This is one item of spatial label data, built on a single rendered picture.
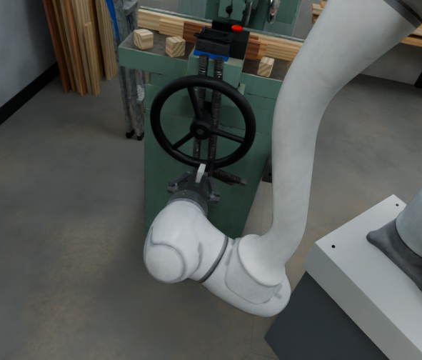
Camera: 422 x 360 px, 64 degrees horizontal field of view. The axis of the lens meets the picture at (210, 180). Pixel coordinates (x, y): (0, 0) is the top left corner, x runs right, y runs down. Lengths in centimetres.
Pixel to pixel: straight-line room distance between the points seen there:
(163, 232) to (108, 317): 93
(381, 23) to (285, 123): 15
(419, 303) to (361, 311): 12
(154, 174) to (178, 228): 77
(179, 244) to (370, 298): 46
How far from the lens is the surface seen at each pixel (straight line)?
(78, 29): 245
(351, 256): 88
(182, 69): 105
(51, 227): 174
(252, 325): 149
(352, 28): 40
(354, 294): 86
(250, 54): 110
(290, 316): 124
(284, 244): 56
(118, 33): 190
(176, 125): 115
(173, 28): 118
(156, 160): 127
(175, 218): 59
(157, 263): 56
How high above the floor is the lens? 133
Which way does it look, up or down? 43 degrees down
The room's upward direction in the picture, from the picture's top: 11 degrees clockwise
